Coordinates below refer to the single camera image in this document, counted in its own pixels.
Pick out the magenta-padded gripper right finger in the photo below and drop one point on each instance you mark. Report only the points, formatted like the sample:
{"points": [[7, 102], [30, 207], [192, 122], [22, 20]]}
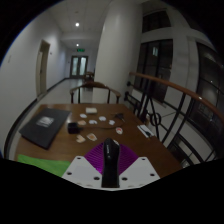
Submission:
{"points": [[140, 171]]}

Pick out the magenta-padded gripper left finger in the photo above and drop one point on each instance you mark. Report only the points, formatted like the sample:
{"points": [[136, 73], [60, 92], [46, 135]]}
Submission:
{"points": [[80, 171]]}

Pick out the black computer mouse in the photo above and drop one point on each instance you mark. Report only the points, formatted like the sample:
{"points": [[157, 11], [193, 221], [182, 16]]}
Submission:
{"points": [[110, 163]]}

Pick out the green mouse pad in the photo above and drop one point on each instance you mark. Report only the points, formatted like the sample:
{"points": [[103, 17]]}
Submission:
{"points": [[43, 163]]}

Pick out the pale tan sticker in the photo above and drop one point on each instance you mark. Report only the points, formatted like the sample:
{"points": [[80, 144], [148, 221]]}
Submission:
{"points": [[80, 138]]}

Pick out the orange and white sticker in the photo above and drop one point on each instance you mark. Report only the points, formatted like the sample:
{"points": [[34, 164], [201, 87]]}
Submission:
{"points": [[91, 136]]}

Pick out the white angular sticker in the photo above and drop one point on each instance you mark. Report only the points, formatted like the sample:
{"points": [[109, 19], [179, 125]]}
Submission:
{"points": [[116, 142]]}

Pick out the black and white phone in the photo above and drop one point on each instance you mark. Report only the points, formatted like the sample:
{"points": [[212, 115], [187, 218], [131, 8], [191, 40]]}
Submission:
{"points": [[145, 131]]}

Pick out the small black box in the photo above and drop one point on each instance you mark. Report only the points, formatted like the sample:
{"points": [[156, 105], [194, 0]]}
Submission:
{"points": [[73, 128]]}

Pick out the red and white sticker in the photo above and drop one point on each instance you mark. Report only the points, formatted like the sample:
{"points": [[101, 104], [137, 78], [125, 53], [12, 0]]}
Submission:
{"points": [[119, 130]]}

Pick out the small tan sticker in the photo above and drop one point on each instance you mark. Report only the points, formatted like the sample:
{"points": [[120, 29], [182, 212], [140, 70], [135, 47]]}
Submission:
{"points": [[81, 122]]}

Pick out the small white sticker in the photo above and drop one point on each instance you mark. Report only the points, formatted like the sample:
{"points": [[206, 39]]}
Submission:
{"points": [[83, 115], [102, 118], [111, 122], [93, 122]]}

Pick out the black closed laptop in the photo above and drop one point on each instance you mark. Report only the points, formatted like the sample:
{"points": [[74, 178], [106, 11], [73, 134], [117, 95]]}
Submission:
{"points": [[45, 126]]}

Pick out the small white flat box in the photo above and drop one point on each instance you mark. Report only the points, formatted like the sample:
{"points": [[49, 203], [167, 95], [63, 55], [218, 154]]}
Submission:
{"points": [[91, 110]]}

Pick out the wooden armchair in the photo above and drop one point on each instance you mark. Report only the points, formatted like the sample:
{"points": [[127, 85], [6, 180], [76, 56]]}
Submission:
{"points": [[95, 85]]}

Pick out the black railing with wooden handrail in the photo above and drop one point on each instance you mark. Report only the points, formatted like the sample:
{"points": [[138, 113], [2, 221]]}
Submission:
{"points": [[173, 87]]}

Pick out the distant wooden chair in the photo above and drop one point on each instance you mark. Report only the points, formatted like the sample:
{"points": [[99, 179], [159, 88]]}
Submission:
{"points": [[89, 76]]}

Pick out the tall dark window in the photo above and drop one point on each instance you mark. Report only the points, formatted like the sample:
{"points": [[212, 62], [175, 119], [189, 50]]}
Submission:
{"points": [[156, 70]]}

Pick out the glass double door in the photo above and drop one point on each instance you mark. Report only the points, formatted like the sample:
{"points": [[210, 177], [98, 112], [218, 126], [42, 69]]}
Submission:
{"points": [[79, 66]]}

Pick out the pale side door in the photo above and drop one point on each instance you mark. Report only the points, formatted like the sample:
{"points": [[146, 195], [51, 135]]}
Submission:
{"points": [[42, 68]]}

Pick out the large dark grid window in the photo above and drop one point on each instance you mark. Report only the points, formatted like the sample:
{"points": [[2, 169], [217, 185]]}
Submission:
{"points": [[210, 73]]}

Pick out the green exit sign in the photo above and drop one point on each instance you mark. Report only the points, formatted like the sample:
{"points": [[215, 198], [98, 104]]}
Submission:
{"points": [[80, 50]]}

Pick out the round ceiling light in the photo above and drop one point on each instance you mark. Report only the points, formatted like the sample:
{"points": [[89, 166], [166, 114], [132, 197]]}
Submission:
{"points": [[77, 24], [77, 44]]}

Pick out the small dark transom window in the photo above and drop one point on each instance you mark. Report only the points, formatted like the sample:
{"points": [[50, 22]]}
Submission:
{"points": [[156, 20]]}

